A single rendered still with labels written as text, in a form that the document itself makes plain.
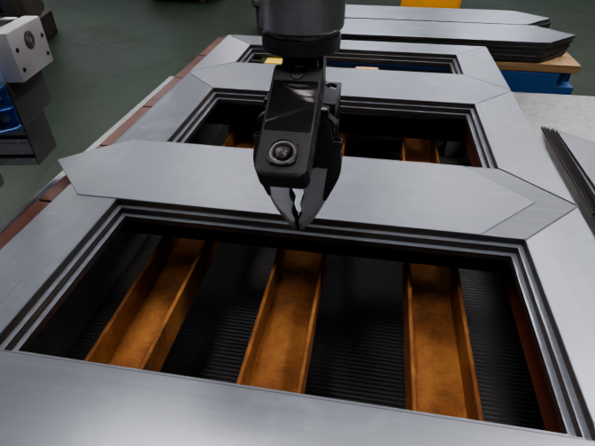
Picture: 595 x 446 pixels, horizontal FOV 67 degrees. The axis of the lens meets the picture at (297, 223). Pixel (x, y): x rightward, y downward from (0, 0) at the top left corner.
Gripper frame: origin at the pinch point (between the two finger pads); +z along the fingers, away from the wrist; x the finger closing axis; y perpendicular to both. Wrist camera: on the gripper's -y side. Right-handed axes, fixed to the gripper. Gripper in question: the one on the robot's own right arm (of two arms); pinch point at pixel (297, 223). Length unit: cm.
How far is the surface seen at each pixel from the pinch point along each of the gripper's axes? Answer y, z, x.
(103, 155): 20.3, 5.7, 36.5
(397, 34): 102, 5, -12
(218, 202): 10.4, 5.8, 13.3
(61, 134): 178, 90, 175
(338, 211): 11.0, 5.8, -3.9
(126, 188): 11.3, 5.7, 27.9
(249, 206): 10.1, 5.8, 8.7
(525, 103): 81, 15, -46
